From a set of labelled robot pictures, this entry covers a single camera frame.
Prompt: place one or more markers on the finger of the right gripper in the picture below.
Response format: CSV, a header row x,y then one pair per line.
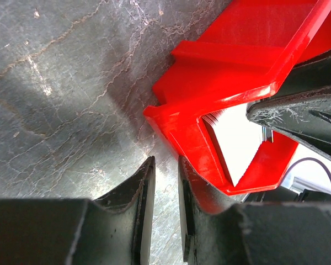
x,y
304,117
309,75

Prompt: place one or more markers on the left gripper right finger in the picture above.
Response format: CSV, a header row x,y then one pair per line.
x,y
269,232

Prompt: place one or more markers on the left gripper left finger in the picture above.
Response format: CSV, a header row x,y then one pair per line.
x,y
113,229

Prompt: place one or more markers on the white credit card stack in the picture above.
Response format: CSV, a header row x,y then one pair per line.
x,y
236,139

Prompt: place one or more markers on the red plastic bin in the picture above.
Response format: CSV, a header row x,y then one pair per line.
x,y
243,56

